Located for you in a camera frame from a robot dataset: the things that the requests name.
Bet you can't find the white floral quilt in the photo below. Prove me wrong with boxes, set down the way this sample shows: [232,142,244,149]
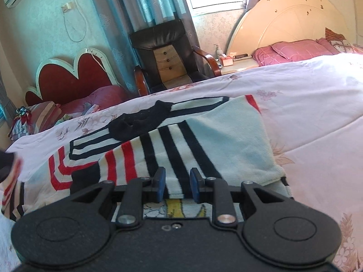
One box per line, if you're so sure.
[0,53,363,272]

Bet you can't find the white power cable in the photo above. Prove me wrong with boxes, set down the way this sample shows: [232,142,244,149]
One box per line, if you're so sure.
[60,0,117,87]

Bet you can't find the cream arched headboard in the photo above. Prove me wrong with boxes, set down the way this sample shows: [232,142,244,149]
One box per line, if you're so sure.
[228,0,358,56]

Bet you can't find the black leather armchair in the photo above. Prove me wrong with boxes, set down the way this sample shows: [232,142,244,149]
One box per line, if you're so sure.
[129,19,222,96]

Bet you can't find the black knit cloth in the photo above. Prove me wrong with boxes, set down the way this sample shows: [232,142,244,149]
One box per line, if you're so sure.
[109,100,174,141]

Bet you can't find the yellow cartoon print cloth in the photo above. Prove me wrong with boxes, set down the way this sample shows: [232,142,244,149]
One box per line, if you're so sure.
[143,198,245,221]

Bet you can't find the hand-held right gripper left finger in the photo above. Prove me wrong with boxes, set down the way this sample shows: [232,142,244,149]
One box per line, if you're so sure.
[69,167,167,228]

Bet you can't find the red heart-shaped headboard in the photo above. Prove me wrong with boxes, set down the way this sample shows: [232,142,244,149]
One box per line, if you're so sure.
[25,48,121,107]

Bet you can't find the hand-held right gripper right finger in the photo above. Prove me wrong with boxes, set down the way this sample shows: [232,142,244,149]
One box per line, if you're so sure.
[189,167,287,228]

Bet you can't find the cream nightstand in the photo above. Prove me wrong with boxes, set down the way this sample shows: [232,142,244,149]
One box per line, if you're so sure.
[220,55,260,76]

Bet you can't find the striped knit sweater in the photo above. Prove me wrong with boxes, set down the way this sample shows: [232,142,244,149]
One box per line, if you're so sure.
[0,95,294,222]

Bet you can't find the teal curtain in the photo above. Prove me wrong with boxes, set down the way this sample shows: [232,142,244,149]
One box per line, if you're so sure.
[85,0,188,94]

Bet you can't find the pink pillow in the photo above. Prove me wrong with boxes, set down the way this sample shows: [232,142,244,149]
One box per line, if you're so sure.
[252,40,341,67]
[316,37,342,55]

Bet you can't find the red patterned cushion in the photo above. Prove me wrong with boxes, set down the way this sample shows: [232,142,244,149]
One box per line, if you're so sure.
[324,27,363,55]

